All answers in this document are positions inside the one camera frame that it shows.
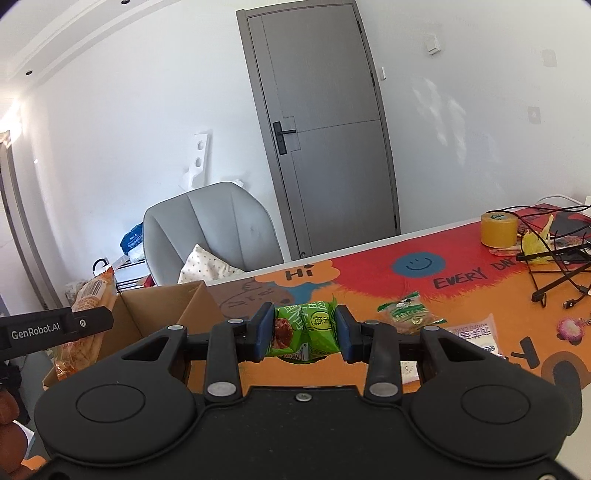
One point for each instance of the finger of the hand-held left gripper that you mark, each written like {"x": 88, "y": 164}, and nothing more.
{"x": 92, "y": 322}

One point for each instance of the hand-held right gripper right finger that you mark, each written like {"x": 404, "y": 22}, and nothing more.
{"x": 342, "y": 334}

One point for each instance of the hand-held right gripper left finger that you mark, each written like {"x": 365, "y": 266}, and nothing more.
{"x": 268, "y": 334}

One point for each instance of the orange cracker packet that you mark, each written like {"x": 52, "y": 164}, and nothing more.
{"x": 90, "y": 295}

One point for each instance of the green printed snack packet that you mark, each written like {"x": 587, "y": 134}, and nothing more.
{"x": 304, "y": 332}

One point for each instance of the cardboard box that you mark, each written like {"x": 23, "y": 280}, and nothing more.
{"x": 152, "y": 314}

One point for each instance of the black metal rack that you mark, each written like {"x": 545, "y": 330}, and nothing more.
{"x": 129, "y": 279}

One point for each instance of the colourful printed table mat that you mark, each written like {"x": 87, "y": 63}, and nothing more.
{"x": 369, "y": 277}

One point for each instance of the small green white packet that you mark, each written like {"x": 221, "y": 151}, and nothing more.
{"x": 408, "y": 314}

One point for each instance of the white dotted pillow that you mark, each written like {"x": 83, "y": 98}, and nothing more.
{"x": 207, "y": 267}

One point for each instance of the blue plastic bag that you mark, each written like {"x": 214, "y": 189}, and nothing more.
{"x": 132, "y": 240}

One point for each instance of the brown padded seat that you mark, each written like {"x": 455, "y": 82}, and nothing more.
{"x": 11, "y": 429}

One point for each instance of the grey upholstered chair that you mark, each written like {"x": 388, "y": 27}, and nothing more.
{"x": 221, "y": 221}

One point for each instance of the large white snack packet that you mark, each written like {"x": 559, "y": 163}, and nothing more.
{"x": 480, "y": 334}

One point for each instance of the tan packing tape roll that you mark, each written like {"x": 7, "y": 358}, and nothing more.
{"x": 499, "y": 230}

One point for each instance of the grey door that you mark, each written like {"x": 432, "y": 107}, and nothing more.
{"x": 323, "y": 138}

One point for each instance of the yellow wrapper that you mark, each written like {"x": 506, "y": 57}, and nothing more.
{"x": 538, "y": 244}

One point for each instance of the pink charm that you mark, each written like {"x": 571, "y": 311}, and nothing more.
{"x": 570, "y": 330}

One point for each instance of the clear wall hook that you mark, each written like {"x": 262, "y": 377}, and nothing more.
{"x": 534, "y": 114}

